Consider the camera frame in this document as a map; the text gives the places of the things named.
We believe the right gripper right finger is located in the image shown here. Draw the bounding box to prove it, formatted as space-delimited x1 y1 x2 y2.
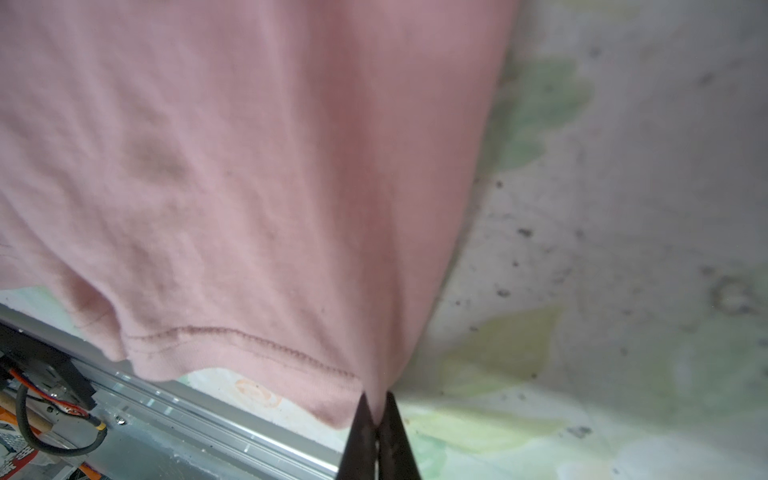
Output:
377 392 422 480

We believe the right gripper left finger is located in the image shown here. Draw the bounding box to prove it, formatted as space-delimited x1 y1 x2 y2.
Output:
335 394 378 480

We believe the pink t-shirt with print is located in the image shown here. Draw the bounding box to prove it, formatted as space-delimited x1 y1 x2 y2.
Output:
1 1 517 427

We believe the aluminium front rail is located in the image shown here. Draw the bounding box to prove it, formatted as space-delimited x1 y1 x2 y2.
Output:
1 306 339 479

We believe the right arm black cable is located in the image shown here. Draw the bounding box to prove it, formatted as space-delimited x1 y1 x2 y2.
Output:
14 383 109 458

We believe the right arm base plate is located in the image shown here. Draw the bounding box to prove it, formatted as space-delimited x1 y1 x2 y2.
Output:
1 324 96 411

